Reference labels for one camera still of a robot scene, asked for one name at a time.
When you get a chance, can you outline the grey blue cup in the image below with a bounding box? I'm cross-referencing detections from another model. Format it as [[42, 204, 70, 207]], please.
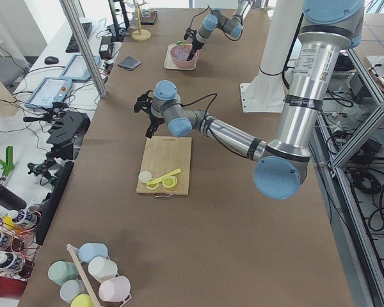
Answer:
[[60, 279, 86, 304]]

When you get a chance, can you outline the copper wire bottle basket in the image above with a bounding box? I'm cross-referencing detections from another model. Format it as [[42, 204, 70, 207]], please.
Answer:
[[0, 209, 40, 281]]

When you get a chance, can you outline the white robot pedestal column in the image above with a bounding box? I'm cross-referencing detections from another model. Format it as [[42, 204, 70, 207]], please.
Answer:
[[258, 0, 303, 86]]

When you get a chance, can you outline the wooden cutting board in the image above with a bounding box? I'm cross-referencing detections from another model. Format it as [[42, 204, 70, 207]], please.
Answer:
[[136, 136, 192, 196]]

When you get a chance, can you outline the light blue cup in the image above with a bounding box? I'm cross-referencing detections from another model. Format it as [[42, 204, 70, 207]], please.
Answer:
[[78, 242, 108, 263]]

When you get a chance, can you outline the pink bowl with ice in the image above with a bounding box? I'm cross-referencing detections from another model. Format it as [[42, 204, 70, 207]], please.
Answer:
[[170, 44, 199, 69]]

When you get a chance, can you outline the blue teach pendant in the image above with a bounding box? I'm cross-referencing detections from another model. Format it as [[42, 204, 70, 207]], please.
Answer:
[[60, 54, 91, 82], [24, 77, 72, 109]]

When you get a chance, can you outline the lemon slice upper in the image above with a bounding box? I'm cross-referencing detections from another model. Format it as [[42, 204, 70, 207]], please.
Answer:
[[146, 179, 162, 191]]

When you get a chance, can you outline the lemon slice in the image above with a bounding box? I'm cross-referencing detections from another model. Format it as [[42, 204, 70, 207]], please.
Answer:
[[161, 175, 178, 189], [146, 179, 162, 191]]

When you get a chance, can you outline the black computer mouse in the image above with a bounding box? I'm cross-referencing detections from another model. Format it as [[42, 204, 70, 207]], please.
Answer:
[[44, 56, 59, 65]]

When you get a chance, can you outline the cream serving tray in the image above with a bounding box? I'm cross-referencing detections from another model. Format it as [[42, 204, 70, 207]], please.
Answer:
[[164, 43, 196, 70]]

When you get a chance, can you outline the wooden mug tree stand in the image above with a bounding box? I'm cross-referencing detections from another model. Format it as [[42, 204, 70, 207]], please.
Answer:
[[131, 1, 151, 41]]

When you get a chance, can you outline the pink cup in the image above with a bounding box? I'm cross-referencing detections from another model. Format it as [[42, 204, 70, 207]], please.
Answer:
[[99, 276, 131, 302]]

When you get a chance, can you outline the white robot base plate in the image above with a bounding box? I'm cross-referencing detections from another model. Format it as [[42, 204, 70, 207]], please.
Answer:
[[239, 81, 285, 113]]

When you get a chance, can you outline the blue teach pendant far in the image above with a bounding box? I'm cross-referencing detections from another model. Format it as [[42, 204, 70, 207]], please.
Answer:
[[60, 54, 91, 82]]

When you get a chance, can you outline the black keyboard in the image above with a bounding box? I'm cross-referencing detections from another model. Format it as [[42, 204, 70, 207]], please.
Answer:
[[65, 22, 93, 54]]

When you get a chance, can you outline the lemon slice lower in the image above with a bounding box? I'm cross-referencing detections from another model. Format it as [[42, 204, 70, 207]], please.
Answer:
[[161, 175, 178, 189]]

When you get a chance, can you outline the grey folded cloth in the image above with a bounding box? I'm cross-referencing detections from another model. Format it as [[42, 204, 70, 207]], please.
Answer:
[[118, 56, 142, 71]]

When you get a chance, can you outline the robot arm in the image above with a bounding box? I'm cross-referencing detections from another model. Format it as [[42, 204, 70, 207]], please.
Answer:
[[134, 1, 364, 200], [184, 0, 256, 61]]

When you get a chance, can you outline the white wire cup rack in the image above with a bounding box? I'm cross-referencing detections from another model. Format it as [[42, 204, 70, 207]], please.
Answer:
[[66, 243, 132, 306]]

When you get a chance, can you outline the green plastic tool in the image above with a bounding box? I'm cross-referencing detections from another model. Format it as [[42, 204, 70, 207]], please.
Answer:
[[0, 145, 15, 177]]

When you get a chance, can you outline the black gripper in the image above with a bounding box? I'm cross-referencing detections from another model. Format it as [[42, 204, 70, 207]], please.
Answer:
[[134, 90, 163, 138], [184, 28, 204, 61]]

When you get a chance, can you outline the pale green cup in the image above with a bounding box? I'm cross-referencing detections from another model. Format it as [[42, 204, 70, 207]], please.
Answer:
[[47, 261, 79, 286]]

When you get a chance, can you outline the white cup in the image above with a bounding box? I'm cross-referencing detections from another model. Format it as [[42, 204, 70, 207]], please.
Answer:
[[88, 256, 118, 283]]

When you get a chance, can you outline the black water bottle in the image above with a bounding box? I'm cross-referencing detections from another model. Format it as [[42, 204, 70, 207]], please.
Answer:
[[0, 184, 27, 210]]

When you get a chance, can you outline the yellow cup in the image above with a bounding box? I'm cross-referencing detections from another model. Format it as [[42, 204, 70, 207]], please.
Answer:
[[70, 294, 95, 307]]

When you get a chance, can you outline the yellow plastic knife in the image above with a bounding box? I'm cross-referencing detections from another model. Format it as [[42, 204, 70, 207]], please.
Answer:
[[155, 168, 182, 181]]

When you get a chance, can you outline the aluminium frame post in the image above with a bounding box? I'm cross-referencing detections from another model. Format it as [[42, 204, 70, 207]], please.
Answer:
[[60, 0, 107, 98]]

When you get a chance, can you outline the blue teach pendant near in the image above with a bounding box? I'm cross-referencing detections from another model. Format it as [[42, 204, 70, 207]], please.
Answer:
[[24, 77, 72, 109]]

